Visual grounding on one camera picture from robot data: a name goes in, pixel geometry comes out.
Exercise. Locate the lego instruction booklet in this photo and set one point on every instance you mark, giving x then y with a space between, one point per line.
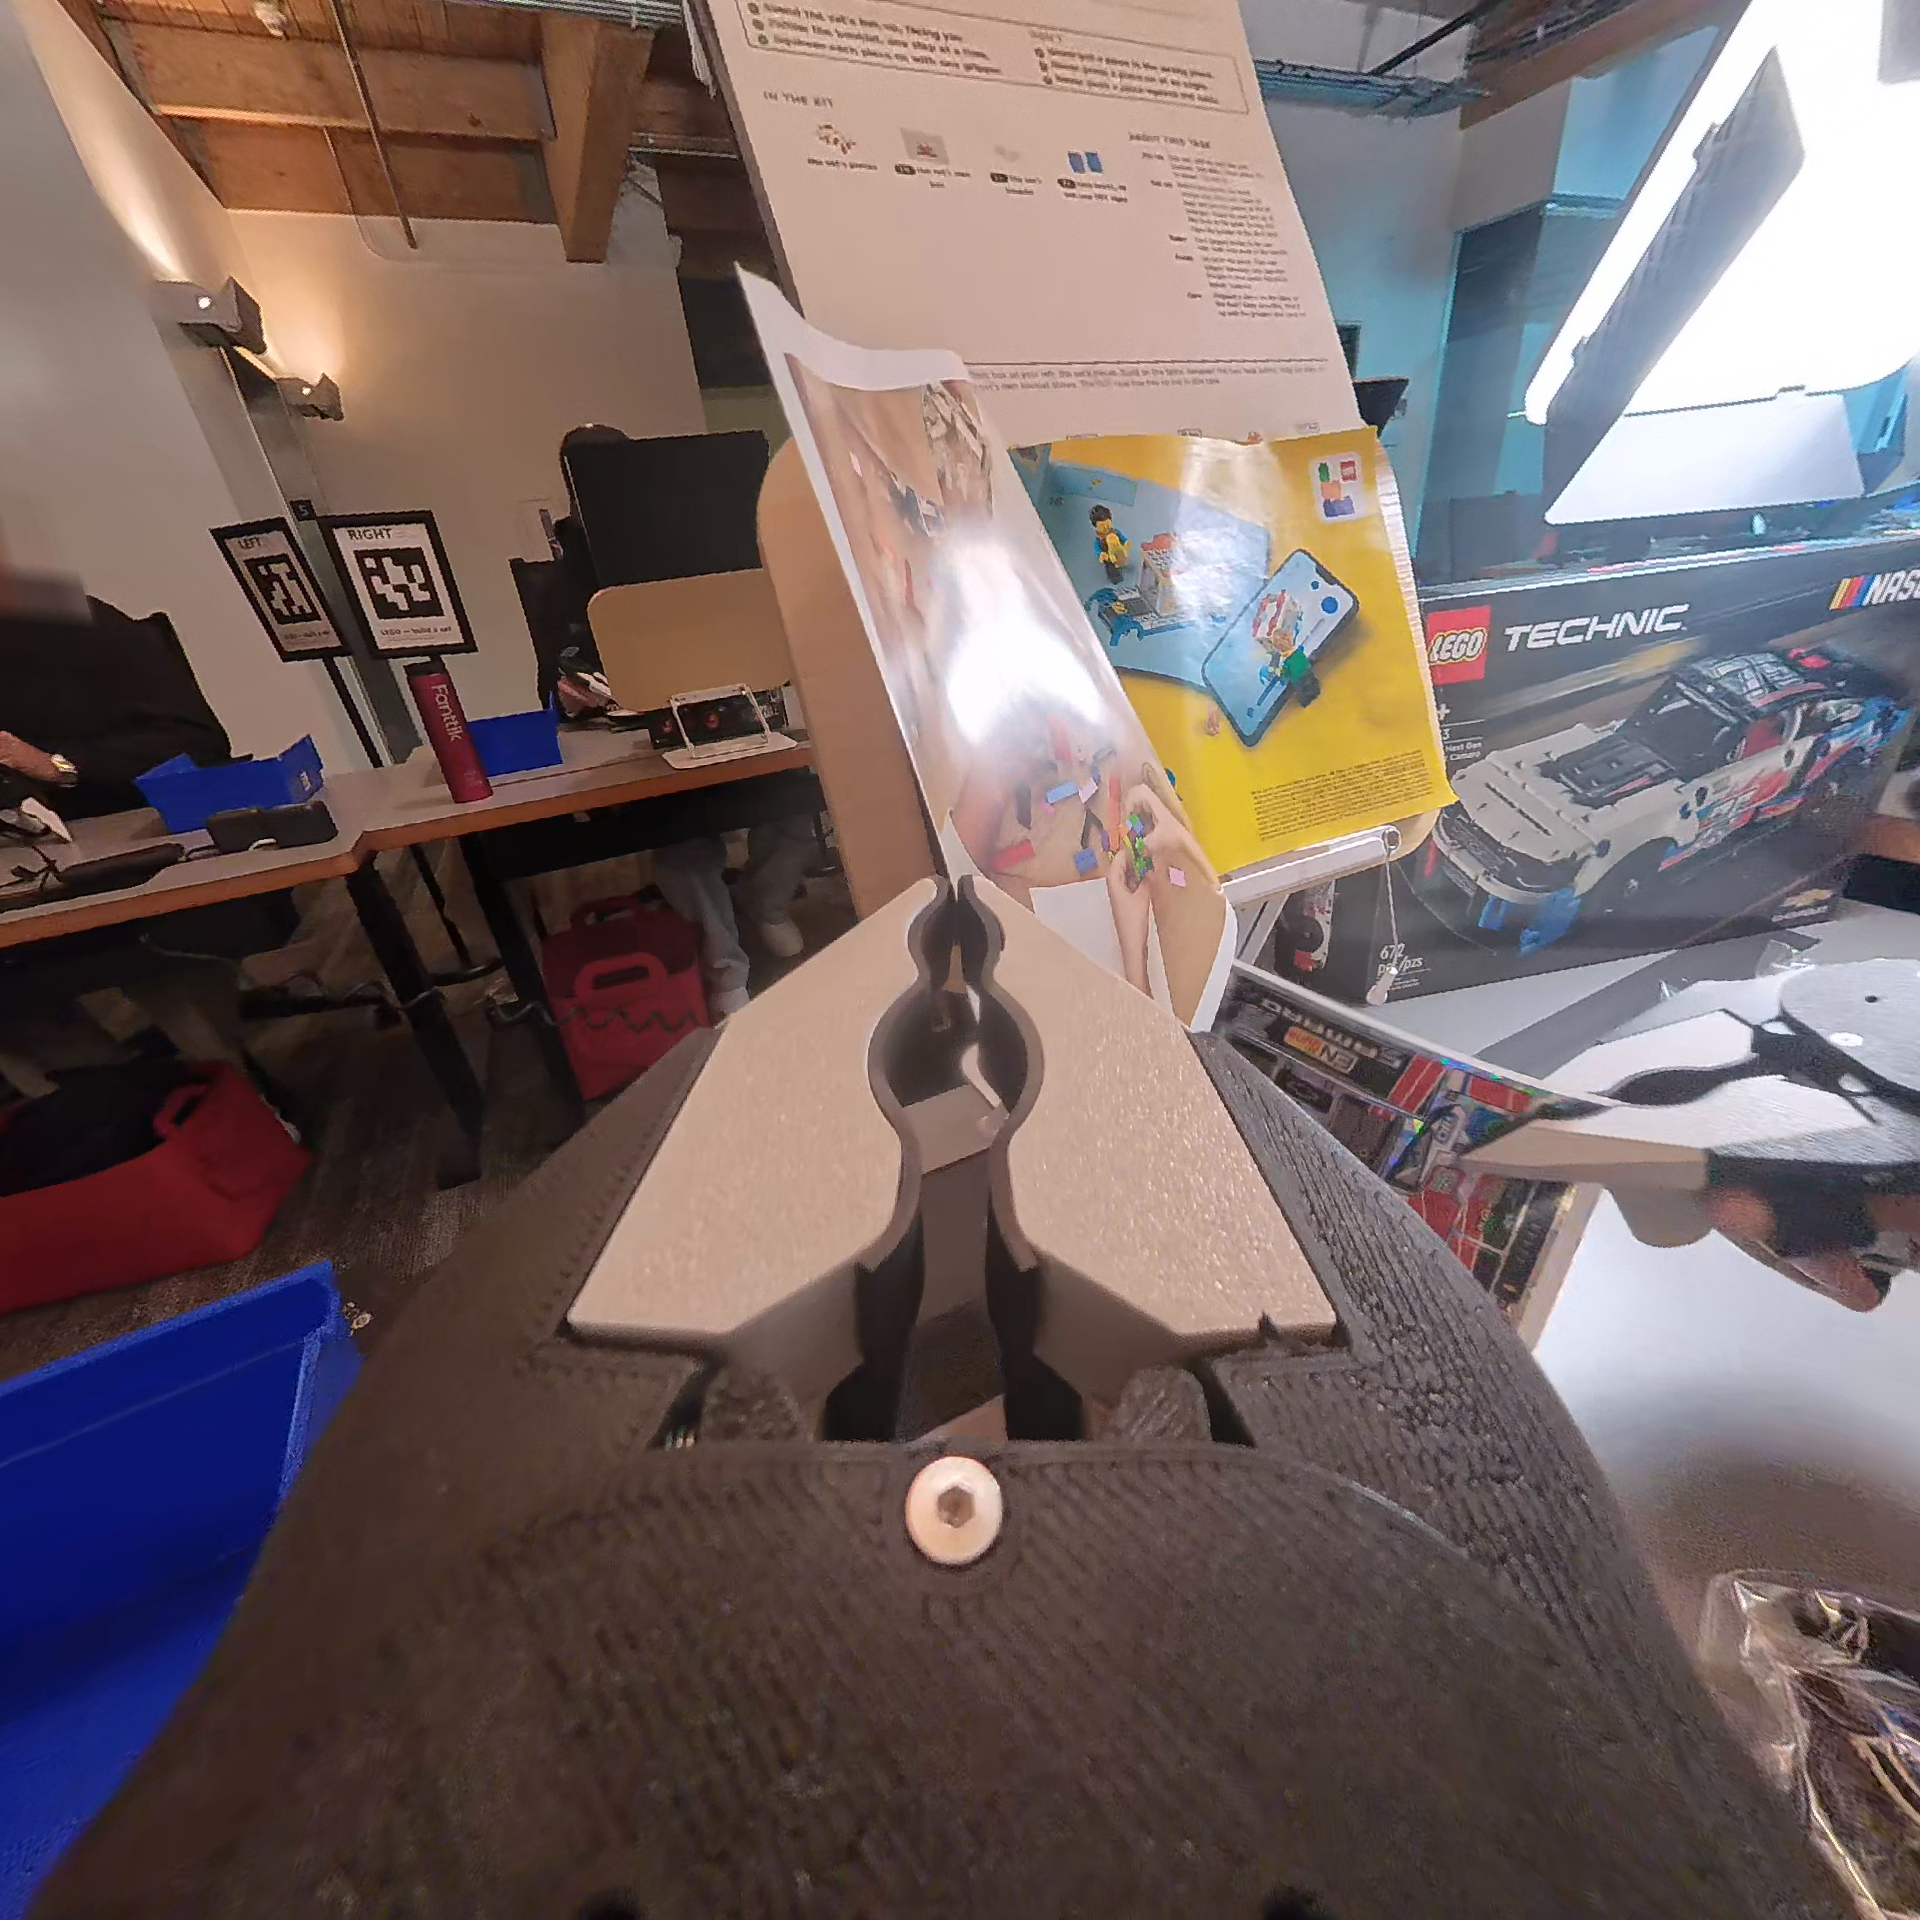
1243 644

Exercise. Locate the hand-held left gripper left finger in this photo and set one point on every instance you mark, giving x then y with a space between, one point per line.
733 1185

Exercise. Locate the wooden board document stand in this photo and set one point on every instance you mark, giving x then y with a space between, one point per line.
838 705

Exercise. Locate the lego sticker sheet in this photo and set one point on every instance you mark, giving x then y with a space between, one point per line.
1395 1095

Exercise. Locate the black case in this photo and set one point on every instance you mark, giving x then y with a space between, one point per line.
270 825

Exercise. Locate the white printed instruction sheet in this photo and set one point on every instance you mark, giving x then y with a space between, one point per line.
1049 224

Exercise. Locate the small wooden document stand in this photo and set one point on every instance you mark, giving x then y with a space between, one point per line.
690 639

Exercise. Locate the grey office desk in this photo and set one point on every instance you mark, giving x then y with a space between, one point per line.
405 809

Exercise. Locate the black monitor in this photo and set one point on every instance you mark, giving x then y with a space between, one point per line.
668 503

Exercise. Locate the black white marker sign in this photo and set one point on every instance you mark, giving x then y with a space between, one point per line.
277 587
397 585

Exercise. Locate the wall-mounted spotlight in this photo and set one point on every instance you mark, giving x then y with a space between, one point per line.
210 312
307 393

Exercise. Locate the white softbox light panel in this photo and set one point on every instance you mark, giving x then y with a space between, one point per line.
1769 300

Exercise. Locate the small blue plastic bin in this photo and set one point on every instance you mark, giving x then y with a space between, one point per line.
517 744
225 783

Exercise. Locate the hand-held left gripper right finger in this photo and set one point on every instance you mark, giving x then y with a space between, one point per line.
1170 1200

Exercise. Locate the large red fabric bag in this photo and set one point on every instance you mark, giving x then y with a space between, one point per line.
136 1200

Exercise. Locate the large blue plastic bin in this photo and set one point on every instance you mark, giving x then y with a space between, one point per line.
148 1499

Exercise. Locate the red water bottle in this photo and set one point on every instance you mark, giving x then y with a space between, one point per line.
450 733

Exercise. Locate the black lego set box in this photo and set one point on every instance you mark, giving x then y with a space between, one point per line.
1651 780

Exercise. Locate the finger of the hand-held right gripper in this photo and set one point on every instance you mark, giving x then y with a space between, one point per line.
1680 1059
1621 1148

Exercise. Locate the clear bag of dark pieces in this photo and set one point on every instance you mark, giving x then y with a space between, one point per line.
1828 1724

